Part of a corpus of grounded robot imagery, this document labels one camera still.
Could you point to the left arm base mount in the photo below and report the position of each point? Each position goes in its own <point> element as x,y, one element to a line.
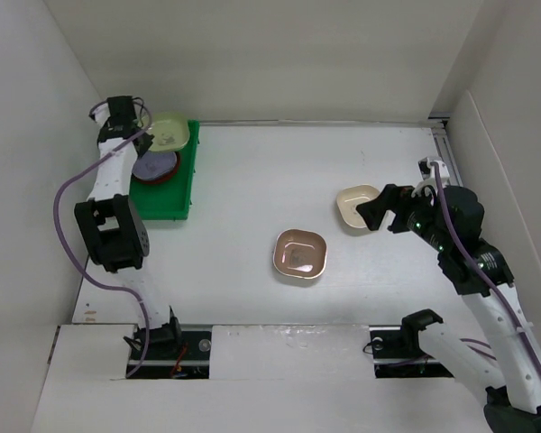
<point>189,361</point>

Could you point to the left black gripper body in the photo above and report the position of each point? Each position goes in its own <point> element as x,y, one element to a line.
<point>144,148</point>

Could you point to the aluminium rail right side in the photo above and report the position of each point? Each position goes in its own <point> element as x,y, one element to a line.
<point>438,126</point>

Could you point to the pink square panda plate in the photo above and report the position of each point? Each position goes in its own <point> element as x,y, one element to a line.
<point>300,254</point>

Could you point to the green square panda plate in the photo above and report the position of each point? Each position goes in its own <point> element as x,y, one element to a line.
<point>170,132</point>

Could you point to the red round plate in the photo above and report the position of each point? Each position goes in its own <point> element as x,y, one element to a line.
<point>160,179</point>

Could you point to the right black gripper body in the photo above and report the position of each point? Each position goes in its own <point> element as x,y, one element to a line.
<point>418,216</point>

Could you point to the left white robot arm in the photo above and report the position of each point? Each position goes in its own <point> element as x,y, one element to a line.
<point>113,231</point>

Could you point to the green plastic bin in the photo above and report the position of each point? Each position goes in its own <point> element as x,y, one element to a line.
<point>169,199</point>

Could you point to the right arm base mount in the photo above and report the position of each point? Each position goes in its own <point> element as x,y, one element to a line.
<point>392,359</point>

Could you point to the cream square panda plate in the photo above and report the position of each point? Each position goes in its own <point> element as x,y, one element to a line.
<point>346,202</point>

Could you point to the purple square plate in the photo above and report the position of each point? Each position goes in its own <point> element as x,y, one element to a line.
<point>155,164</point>

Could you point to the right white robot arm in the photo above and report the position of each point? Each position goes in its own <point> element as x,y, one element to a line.
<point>506,381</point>

